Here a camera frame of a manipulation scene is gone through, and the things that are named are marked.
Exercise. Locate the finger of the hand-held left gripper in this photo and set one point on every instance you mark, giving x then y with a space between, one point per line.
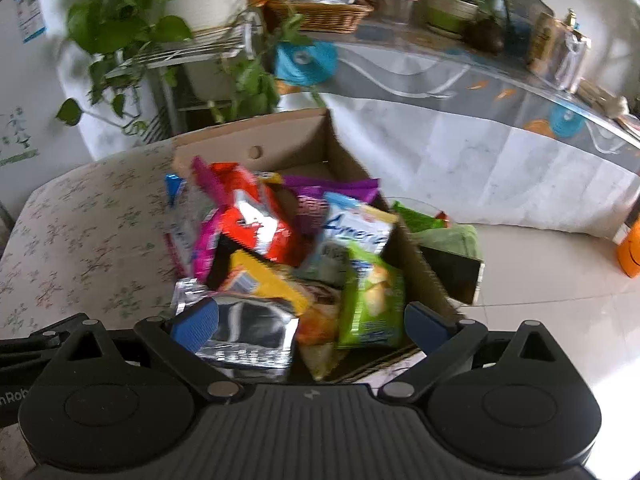
35 347

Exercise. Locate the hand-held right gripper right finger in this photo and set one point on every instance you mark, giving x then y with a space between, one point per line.
425 325

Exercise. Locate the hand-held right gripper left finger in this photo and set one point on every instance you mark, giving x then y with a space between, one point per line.
197 322

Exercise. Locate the silver foil snack packet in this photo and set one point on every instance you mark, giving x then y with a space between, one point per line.
255 330

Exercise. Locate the yellow snack packet with barcode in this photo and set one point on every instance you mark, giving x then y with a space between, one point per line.
270 280

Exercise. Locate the purple snack bag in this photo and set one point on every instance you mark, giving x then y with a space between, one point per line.
330 190

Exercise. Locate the cardboard box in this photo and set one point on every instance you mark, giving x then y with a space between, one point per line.
300 140

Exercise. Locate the lime green snack packet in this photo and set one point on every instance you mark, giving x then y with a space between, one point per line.
372 300

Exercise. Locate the green cushioned stool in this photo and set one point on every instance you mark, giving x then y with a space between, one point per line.
450 255

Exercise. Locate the pink snack packet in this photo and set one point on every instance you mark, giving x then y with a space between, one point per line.
207 240

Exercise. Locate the red orange snack packet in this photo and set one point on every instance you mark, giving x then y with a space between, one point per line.
255 220

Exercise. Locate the white blue snack packet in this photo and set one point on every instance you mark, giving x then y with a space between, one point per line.
350 230

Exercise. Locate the glass topped table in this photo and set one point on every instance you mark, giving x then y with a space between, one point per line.
475 125

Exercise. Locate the orange round object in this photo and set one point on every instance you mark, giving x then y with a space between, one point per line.
630 252

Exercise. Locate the blue round lid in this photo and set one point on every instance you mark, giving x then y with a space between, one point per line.
565 122

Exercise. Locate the white metal plant stand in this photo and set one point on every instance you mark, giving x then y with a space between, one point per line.
165 55

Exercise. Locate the white freezer with green print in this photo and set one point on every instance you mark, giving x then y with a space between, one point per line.
65 75

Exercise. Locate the blue round plastic disc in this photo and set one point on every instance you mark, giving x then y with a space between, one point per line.
305 62

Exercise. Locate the clear glass jar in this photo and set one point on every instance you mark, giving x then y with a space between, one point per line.
572 60

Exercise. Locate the gold can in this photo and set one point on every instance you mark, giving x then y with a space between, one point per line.
544 45

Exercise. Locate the green vine plant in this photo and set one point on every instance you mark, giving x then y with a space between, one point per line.
125 20

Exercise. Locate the wicker basket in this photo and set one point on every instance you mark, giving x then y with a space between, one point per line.
320 17

